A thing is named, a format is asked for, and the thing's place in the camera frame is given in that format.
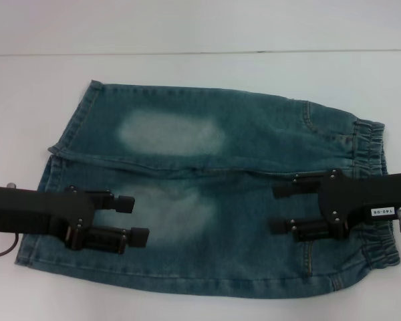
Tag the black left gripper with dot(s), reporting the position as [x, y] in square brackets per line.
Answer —
[36, 209]

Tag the blue denim shorts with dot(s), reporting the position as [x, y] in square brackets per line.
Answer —
[194, 107]

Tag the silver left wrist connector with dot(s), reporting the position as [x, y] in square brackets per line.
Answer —
[10, 185]

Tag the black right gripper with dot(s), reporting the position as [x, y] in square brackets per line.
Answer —
[364, 197]

